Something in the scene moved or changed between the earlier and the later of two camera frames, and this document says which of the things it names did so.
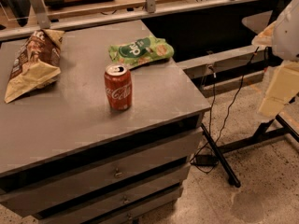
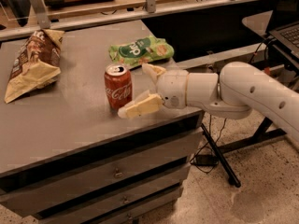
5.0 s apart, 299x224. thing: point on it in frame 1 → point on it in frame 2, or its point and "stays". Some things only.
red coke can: [119, 86] stays
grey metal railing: [45, 22] stays
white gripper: [288, 35] → [172, 87]
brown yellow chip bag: [37, 63] stays
